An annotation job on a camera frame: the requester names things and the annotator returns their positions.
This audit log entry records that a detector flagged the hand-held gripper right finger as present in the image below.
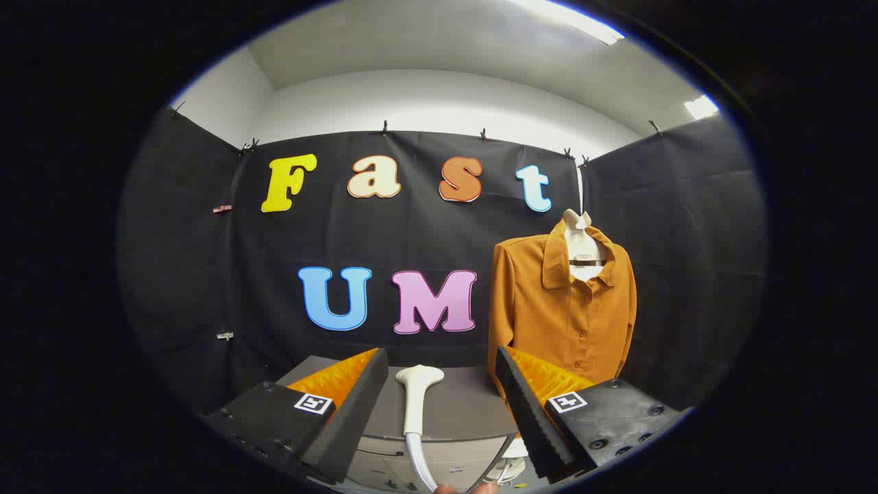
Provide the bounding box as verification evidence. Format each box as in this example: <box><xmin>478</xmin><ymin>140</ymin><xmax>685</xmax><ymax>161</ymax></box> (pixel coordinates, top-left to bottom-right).
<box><xmin>495</xmin><ymin>346</ymin><xmax>688</xmax><ymax>481</ymax></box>

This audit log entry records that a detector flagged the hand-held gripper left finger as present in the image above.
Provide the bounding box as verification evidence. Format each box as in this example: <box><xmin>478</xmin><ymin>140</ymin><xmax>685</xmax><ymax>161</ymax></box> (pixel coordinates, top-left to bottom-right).
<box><xmin>199</xmin><ymin>347</ymin><xmax>389</xmax><ymax>485</ymax></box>

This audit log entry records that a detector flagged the white garment steamer head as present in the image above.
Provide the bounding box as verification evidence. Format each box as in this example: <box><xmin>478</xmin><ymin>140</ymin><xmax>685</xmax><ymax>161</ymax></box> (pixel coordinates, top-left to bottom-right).
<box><xmin>396</xmin><ymin>365</ymin><xmax>445</xmax><ymax>435</ymax></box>

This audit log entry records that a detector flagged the translucent steamer hose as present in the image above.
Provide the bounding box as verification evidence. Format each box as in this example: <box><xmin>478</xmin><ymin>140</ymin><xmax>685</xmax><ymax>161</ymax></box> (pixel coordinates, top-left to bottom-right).
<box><xmin>405</xmin><ymin>432</ymin><xmax>441</xmax><ymax>492</ymax></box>

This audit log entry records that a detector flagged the orange button-up shirt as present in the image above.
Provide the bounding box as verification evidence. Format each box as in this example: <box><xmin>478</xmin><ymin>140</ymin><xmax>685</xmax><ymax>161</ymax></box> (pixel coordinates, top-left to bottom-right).
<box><xmin>487</xmin><ymin>218</ymin><xmax>638</xmax><ymax>412</ymax></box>

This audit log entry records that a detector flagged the white clothes hanger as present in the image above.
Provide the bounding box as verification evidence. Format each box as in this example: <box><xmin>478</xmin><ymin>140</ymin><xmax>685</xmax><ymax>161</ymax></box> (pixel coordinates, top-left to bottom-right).
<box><xmin>562</xmin><ymin>209</ymin><xmax>608</xmax><ymax>282</ymax></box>

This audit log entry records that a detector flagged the grey cabinet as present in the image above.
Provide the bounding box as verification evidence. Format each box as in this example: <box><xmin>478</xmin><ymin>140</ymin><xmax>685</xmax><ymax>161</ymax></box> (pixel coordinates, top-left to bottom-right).
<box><xmin>274</xmin><ymin>355</ymin><xmax>523</xmax><ymax>492</ymax></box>

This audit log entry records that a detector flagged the black backdrop cloth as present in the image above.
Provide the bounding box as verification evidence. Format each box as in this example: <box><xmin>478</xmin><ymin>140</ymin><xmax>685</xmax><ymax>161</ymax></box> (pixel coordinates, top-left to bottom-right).
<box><xmin>117</xmin><ymin>106</ymin><xmax>768</xmax><ymax>440</ymax></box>

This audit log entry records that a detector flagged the small ceiling light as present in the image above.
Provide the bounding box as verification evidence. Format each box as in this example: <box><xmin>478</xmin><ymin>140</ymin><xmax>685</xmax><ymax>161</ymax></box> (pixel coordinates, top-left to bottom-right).
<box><xmin>684</xmin><ymin>95</ymin><xmax>720</xmax><ymax>121</ymax></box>

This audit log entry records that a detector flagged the long ceiling light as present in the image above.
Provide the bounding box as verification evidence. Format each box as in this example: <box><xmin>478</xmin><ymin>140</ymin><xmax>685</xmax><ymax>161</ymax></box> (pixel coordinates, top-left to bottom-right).
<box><xmin>508</xmin><ymin>0</ymin><xmax>626</xmax><ymax>46</ymax></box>

